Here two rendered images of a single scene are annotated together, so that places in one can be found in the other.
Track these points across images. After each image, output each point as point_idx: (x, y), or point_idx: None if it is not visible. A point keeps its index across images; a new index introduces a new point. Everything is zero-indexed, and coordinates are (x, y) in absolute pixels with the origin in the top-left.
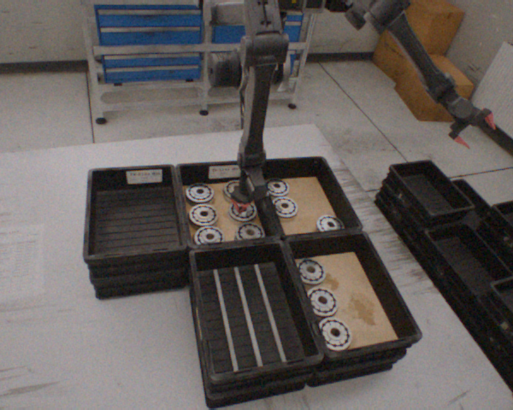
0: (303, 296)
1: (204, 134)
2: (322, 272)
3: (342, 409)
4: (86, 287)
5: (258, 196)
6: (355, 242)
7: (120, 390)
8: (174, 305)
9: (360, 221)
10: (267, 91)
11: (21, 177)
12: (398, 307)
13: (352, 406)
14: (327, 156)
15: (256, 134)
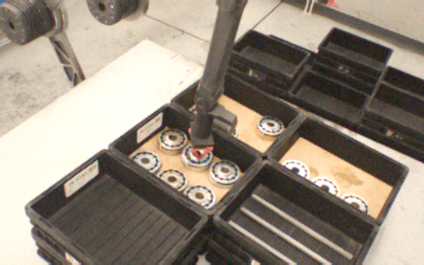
0: (325, 192)
1: (54, 102)
2: (303, 167)
3: (383, 259)
4: None
5: (232, 131)
6: (302, 128)
7: None
8: None
9: (296, 109)
10: (238, 27)
11: None
12: (374, 158)
13: (386, 252)
14: (186, 66)
15: (223, 73)
